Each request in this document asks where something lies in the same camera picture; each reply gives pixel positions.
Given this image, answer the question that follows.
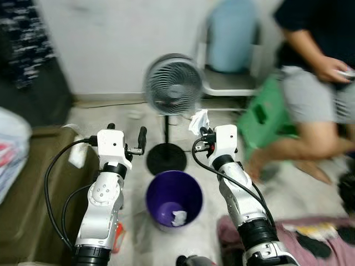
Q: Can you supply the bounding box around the white tissue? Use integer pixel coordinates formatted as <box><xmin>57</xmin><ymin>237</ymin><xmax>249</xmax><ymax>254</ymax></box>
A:
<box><xmin>188</xmin><ymin>109</ymin><xmax>210</xmax><ymax>136</ymax></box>
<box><xmin>171</xmin><ymin>211</ymin><xmax>187</xmax><ymax>227</ymax></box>

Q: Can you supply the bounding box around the person hand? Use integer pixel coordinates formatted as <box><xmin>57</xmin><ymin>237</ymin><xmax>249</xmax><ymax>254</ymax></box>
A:
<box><xmin>313</xmin><ymin>55</ymin><xmax>351</xmax><ymax>84</ymax></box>

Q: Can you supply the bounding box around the white plastic item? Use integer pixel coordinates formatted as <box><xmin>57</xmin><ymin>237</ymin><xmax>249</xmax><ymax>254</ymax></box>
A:
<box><xmin>68</xmin><ymin>124</ymin><xmax>89</xmax><ymax>168</ymax></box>

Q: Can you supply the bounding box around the purple waste bin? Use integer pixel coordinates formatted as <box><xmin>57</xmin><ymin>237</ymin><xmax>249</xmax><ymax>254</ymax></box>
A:
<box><xmin>145</xmin><ymin>170</ymin><xmax>204</xmax><ymax>229</ymax></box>

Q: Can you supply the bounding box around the grey standing fan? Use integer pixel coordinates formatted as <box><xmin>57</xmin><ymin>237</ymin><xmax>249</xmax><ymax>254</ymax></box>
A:
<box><xmin>143</xmin><ymin>53</ymin><xmax>204</xmax><ymax>176</ymax></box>

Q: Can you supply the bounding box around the white chair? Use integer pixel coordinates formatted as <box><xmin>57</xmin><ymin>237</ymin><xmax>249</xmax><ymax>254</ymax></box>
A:
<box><xmin>194</xmin><ymin>17</ymin><xmax>264</xmax><ymax>98</ymax></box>

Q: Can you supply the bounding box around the green plastic stool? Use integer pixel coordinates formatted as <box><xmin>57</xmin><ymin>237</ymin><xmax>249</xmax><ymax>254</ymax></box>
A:
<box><xmin>237</xmin><ymin>75</ymin><xmax>297</xmax><ymax>161</ymax></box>

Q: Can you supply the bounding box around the red packet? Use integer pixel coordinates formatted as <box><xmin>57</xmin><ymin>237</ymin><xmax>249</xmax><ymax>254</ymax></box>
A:
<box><xmin>113</xmin><ymin>222</ymin><xmax>126</xmax><ymax>253</ymax></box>

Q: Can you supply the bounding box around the light blue cushion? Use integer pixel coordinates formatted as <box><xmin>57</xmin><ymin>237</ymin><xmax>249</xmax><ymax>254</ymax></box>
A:
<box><xmin>207</xmin><ymin>0</ymin><xmax>258</xmax><ymax>74</ymax></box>

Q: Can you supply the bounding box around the blue white bag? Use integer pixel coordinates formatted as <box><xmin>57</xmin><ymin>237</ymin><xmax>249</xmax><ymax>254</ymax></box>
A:
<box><xmin>0</xmin><ymin>107</ymin><xmax>32</xmax><ymax>203</ymax></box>

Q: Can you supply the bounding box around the person in grey shorts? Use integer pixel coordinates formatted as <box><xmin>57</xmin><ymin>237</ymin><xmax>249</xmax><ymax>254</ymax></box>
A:
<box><xmin>244</xmin><ymin>0</ymin><xmax>355</xmax><ymax>186</ymax></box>

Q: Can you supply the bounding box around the olive brown sofa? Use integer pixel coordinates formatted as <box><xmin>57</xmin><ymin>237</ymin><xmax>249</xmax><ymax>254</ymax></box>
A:
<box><xmin>0</xmin><ymin>126</ymin><xmax>102</xmax><ymax>264</ymax></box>

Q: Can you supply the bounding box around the small black bag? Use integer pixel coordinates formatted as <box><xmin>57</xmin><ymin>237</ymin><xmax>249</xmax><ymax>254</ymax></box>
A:
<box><xmin>338</xmin><ymin>171</ymin><xmax>355</xmax><ymax>214</ymax></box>

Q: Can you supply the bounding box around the silver robot right leg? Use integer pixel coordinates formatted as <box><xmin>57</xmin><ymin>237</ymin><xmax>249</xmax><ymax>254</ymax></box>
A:
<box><xmin>176</xmin><ymin>254</ymin><xmax>218</xmax><ymax>266</ymax></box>

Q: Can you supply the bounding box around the black white patterned cloth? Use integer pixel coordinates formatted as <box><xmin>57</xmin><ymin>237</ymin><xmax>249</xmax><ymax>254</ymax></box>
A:
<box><xmin>0</xmin><ymin>0</ymin><xmax>56</xmax><ymax>89</ymax></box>

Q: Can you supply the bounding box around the pink cartoon print blanket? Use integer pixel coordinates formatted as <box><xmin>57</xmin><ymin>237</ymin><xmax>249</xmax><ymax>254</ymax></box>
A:
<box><xmin>218</xmin><ymin>215</ymin><xmax>355</xmax><ymax>266</ymax></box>

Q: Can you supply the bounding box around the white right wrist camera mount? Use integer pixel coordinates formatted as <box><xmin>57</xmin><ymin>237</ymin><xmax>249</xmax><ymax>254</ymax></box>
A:
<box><xmin>211</xmin><ymin>125</ymin><xmax>239</xmax><ymax>161</ymax></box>

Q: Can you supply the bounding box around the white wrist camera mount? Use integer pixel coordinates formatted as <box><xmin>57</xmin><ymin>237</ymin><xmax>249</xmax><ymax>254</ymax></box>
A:
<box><xmin>211</xmin><ymin>125</ymin><xmax>239</xmax><ymax>161</ymax></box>
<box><xmin>97</xmin><ymin>129</ymin><xmax>134</xmax><ymax>170</ymax></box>

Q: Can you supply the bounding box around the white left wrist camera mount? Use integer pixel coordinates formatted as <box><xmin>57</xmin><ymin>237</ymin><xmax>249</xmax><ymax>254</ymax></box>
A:
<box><xmin>97</xmin><ymin>129</ymin><xmax>134</xmax><ymax>170</ymax></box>

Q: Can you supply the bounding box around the long black left arm cable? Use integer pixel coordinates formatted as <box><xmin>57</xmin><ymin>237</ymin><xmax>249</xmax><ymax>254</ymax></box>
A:
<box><xmin>44</xmin><ymin>137</ymin><xmax>99</xmax><ymax>251</ymax></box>

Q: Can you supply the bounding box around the short black left arm cable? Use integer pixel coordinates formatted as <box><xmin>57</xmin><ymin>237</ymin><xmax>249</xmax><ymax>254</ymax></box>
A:
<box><xmin>61</xmin><ymin>184</ymin><xmax>94</xmax><ymax>247</ymax></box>

